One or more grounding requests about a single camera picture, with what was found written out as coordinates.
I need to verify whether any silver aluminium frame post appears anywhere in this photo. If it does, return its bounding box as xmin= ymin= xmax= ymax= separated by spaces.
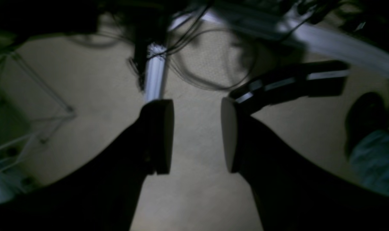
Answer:
xmin=144 ymin=43 xmax=167 ymax=103

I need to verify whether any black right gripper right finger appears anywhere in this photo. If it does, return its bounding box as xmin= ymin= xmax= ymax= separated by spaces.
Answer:
xmin=221 ymin=98 xmax=389 ymax=231

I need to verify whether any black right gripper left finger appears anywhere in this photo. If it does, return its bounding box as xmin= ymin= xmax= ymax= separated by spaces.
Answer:
xmin=0 ymin=99 xmax=174 ymax=231

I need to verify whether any black looped cable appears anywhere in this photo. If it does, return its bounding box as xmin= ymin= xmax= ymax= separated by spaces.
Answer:
xmin=167 ymin=27 xmax=257 ymax=91

